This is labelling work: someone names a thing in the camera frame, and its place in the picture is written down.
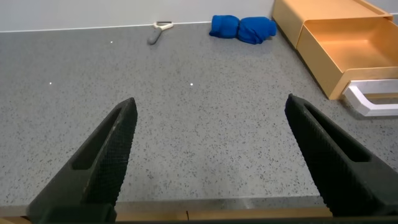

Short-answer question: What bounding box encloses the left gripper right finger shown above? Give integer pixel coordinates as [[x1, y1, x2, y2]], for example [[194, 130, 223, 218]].
[[284, 93, 398, 218]]

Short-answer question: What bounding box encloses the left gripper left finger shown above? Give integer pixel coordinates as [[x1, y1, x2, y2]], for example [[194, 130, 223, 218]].
[[26, 97, 138, 224]]

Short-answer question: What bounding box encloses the yellow drawer with white handle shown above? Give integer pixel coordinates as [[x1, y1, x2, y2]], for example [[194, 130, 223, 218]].
[[295, 17, 398, 118]]

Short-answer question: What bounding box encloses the blue crumpled cloth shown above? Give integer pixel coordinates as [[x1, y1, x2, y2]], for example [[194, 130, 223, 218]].
[[208, 14, 277, 45]]

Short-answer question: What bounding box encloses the grey handled peeler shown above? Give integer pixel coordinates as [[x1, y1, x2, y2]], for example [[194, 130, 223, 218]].
[[147, 21, 174, 46]]

